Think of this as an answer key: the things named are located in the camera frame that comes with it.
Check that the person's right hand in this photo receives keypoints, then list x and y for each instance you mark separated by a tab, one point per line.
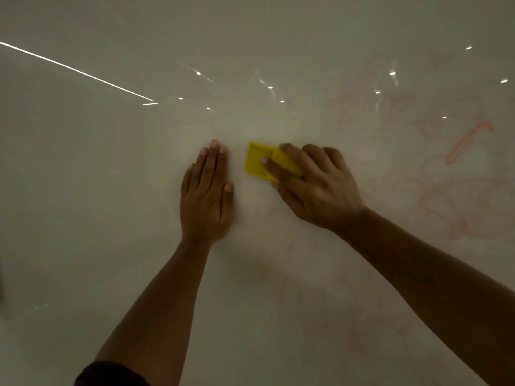
326	192

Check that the person's left hand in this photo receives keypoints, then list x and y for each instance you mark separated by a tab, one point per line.
205	205

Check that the yellow whiteboard eraser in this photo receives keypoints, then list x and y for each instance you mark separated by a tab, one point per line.
255	162

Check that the white glossy whiteboard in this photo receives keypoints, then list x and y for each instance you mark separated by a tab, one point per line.
100	196

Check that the person's right forearm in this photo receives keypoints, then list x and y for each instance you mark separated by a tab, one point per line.
434	289

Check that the person's left forearm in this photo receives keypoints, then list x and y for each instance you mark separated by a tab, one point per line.
161	317

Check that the black shirt sleeve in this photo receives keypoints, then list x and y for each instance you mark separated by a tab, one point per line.
108	375

